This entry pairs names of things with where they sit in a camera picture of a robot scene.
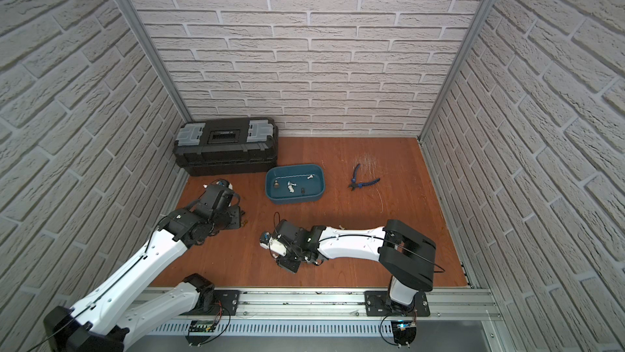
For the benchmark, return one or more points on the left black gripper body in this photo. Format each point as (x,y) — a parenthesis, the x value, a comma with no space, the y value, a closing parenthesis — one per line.
(232,218)

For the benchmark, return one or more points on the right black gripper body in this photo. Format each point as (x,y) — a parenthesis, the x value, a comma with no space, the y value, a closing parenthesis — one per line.
(290,261)

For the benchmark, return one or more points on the silver chess piece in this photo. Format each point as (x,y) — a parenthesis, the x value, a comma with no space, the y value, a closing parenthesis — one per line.
(291,187)

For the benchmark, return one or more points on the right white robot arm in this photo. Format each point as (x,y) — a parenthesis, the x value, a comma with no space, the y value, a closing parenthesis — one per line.
(408,255)

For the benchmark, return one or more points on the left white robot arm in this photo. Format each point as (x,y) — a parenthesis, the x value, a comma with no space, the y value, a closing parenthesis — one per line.
(106,319)

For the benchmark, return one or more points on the teal plastic storage tray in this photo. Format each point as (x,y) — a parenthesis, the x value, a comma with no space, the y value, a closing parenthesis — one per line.
(285,185)

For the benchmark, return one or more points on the black plastic toolbox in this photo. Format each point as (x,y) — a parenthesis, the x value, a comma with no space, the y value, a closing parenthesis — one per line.
(227,146)

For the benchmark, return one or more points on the left circuit board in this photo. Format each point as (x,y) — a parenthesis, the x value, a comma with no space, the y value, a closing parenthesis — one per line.
(200,332)

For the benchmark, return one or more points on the circuit board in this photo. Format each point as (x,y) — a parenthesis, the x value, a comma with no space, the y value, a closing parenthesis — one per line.
(403,333)
(200,332)

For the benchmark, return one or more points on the right circuit board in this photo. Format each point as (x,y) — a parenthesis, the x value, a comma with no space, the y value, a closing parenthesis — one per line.
(403,333)

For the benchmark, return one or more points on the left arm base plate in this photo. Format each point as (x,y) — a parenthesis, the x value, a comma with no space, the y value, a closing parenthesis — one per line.
(214,301)

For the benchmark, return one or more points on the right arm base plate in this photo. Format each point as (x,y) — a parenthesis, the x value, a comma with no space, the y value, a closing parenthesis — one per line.
(379,304)

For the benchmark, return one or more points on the aluminium mounting rail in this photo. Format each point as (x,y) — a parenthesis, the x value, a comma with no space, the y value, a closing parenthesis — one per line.
(358,303)

